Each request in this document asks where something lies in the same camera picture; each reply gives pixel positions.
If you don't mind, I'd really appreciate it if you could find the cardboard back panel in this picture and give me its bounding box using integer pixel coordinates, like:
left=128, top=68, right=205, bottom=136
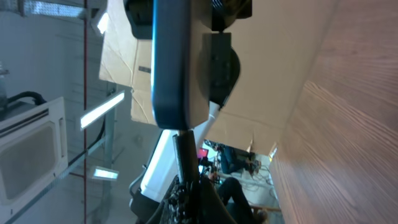
left=99, top=0, right=338, bottom=154

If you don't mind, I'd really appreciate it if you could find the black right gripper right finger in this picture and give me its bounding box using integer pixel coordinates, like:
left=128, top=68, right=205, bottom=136
left=198, top=177, right=236, bottom=224

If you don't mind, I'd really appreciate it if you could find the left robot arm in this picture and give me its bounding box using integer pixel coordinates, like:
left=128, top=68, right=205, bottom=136
left=124, top=0, right=252, bottom=146

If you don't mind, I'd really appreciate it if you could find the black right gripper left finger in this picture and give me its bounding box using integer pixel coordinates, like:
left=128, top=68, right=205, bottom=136
left=146, top=175, right=197, bottom=224

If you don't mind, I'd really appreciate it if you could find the seated person in background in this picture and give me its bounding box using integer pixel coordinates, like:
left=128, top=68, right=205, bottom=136
left=203, top=139, right=270, bottom=224

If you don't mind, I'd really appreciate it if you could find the white ceiling air conditioner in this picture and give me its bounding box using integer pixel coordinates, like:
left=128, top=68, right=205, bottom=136
left=1, top=97, right=68, bottom=222

